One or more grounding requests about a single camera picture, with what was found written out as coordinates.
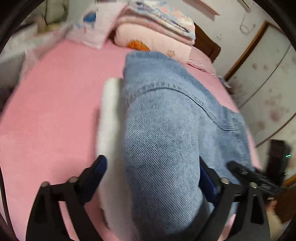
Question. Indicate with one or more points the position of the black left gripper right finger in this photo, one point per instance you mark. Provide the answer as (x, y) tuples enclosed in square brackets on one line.
[(250, 222)]

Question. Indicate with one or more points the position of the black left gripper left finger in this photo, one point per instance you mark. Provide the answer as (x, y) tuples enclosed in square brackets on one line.
[(46, 222)]

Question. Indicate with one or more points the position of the blue denim jacket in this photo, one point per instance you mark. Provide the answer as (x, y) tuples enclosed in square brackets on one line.
[(175, 117)]

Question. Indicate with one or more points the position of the right hand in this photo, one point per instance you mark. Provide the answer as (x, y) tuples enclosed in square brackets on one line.
[(276, 227)]

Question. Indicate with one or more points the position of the white fluffy folded garment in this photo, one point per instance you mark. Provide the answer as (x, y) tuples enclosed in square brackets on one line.
[(113, 191)]

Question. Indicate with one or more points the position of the floral sliding wardrobe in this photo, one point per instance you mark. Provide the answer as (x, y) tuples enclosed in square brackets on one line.
[(263, 86)]

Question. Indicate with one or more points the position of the pink bed sheet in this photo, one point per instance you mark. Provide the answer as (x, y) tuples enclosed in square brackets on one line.
[(49, 125)]

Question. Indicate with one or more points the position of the pink flat pillow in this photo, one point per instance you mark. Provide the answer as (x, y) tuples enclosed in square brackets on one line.
[(199, 60)]

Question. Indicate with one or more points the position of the brown wooden headboard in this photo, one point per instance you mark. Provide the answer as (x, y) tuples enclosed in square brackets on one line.
[(205, 44)]

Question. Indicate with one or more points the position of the folded pastel patterned blanket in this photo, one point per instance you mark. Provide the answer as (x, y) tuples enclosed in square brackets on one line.
[(161, 17)]

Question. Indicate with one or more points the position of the pink pillow with orange print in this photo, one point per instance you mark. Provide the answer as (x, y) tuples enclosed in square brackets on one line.
[(141, 38)]

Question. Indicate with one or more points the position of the pink cushion with blue print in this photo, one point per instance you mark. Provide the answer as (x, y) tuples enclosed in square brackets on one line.
[(96, 23)]

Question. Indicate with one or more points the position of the pink wall shelf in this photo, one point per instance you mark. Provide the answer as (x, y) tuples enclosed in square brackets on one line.
[(203, 7)]

